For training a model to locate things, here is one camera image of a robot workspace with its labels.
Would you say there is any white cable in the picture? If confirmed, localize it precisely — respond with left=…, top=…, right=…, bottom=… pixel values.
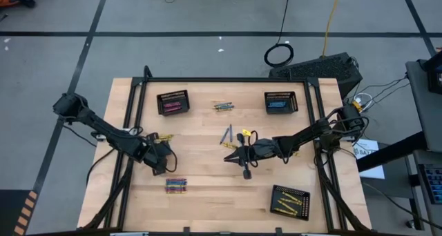
left=352, top=92, right=374, bottom=113

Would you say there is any black orange-striped floor mat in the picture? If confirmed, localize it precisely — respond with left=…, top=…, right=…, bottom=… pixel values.
left=0, top=189, right=39, bottom=236

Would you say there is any white printed paper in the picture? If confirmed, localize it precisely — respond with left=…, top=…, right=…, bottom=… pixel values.
left=352, top=138, right=385, bottom=180

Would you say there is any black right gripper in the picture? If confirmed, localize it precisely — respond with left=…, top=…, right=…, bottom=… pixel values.
left=223, top=132, right=279, bottom=180

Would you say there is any black computer case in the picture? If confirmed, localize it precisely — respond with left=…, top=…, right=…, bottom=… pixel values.
left=268, top=52, right=364, bottom=99

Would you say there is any dark side desk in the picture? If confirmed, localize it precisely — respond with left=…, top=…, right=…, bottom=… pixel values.
left=356, top=58, right=442, bottom=236

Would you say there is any yellow power cable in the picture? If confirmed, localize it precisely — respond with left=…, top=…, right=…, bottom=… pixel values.
left=321, top=0, right=343, bottom=57

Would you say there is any black monitor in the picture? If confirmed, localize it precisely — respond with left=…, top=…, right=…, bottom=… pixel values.
left=425, top=49, right=442, bottom=95

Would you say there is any black keyboard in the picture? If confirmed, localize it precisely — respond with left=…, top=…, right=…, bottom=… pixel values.
left=416, top=163, right=442, bottom=205

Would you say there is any black slotted plastic basket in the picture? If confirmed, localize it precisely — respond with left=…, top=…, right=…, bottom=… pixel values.
left=264, top=90, right=300, bottom=115
left=269, top=184, right=311, bottom=222
left=156, top=89, right=191, bottom=117

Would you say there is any black aluminium table frame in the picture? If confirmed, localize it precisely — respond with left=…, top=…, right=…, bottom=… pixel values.
left=82, top=65, right=372, bottom=236

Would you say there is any black coiled cable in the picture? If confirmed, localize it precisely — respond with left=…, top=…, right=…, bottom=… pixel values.
left=263, top=0, right=295, bottom=68

